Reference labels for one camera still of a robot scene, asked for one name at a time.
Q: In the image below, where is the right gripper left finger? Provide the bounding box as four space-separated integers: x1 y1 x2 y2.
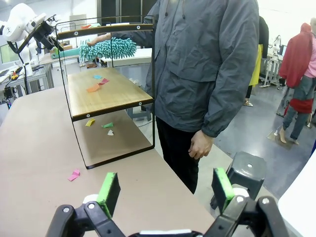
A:
45 172 131 237

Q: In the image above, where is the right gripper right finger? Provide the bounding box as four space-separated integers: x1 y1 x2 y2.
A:
204 167 289 237

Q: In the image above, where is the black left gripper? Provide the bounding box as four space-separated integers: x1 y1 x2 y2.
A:
32 23 65 52

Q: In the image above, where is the teal chenille duster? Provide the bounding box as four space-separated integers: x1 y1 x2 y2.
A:
79 37 137 61

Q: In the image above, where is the person's right forearm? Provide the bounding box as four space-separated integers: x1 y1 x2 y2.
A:
108 29 155 49

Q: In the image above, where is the person's left forearm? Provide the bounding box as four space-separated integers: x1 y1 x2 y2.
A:
201 61 253 139

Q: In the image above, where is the black metal wood shelf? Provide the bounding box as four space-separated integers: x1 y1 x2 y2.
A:
55 15 157 170

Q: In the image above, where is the person's right hand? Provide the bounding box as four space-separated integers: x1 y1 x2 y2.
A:
86 34 112 46

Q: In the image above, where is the person's left hand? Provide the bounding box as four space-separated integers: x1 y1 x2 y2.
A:
188 129 214 160

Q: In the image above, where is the teal long box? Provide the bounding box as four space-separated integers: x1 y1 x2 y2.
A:
50 48 82 60

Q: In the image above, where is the dark gray plastic stool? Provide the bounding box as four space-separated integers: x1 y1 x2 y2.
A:
209 151 268 210

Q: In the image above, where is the gray aluminium cart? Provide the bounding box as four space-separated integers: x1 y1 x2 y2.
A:
0 63 54 96

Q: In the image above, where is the pink folded paper scrap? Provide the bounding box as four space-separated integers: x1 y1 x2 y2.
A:
68 168 81 182

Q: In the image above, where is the orange paper scrap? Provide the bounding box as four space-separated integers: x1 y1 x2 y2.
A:
86 83 101 93

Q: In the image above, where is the white background desk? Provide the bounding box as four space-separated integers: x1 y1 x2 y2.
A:
98 48 153 67

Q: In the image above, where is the person in yellow apron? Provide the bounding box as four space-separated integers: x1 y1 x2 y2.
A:
243 16 270 107

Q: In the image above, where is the person in gray jacket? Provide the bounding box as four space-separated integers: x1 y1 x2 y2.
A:
144 0 260 195

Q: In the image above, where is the red hoodie mannequin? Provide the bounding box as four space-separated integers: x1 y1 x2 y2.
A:
276 22 316 146

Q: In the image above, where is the pink shirt mannequin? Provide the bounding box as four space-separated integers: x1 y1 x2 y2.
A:
304 37 316 79

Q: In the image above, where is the black sheathed robot cable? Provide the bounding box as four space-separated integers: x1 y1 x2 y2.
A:
6 31 39 96

